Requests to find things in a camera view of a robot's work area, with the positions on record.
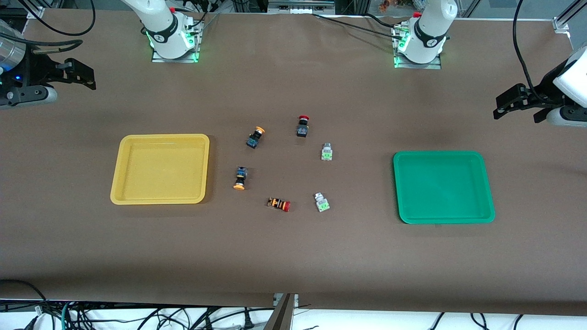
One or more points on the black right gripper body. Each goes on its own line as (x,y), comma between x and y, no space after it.
(35,69)

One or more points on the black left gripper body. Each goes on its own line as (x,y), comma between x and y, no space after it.
(544,87)

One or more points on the yellow push button switch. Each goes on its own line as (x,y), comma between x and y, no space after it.
(240,178)
(255,136)

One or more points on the green push button switch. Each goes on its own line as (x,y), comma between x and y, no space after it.
(322,202)
(326,152)

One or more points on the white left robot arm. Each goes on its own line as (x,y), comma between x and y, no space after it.
(426,36)

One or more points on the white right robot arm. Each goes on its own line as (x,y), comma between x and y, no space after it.
(167,32)

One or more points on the green plastic tray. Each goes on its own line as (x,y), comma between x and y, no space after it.
(442,188)

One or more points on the yellow plastic tray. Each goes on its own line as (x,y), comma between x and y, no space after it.
(160,169)

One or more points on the brown table cover sheet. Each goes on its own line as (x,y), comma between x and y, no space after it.
(293,256)

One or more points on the aluminium corner bracket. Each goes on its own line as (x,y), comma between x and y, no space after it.
(562,24)

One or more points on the red push button switch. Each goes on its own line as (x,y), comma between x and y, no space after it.
(279,204)
(302,127)

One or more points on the aluminium frame rail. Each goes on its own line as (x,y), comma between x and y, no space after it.
(300,6)

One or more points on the table support bracket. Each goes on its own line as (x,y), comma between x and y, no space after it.
(282,316)

